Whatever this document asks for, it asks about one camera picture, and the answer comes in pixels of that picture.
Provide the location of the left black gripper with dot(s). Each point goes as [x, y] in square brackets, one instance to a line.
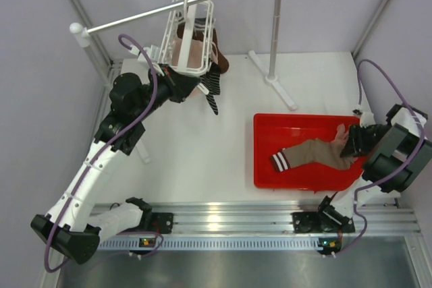
[180, 85]

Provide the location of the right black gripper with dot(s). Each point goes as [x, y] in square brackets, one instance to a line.
[355, 139]

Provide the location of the white plastic clip hanger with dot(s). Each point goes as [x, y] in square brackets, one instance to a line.
[181, 23]

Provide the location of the taupe sock with striped cuff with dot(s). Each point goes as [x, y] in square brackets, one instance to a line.
[309, 152]

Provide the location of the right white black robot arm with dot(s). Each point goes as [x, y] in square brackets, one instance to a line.
[394, 157]

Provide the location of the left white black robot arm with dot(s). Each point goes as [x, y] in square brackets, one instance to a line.
[68, 227]

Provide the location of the pink sock in tray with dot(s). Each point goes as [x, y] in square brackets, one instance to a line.
[341, 137]

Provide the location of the black white striped sock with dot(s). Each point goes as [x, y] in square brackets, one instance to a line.
[211, 80]

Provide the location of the dark brown hanging sock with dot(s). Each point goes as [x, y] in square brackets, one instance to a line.
[217, 57]

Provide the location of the red plastic tray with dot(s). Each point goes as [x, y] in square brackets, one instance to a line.
[272, 132]

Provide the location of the white metal drying rack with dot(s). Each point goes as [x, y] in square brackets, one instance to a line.
[82, 35]

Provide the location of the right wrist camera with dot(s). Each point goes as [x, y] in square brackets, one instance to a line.
[366, 118]

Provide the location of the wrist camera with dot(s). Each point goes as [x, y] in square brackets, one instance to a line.
[152, 53]
[366, 118]

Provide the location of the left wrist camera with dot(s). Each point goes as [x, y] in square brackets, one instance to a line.
[152, 53]

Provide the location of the aluminium mounting rail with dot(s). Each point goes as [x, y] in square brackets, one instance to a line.
[264, 226]

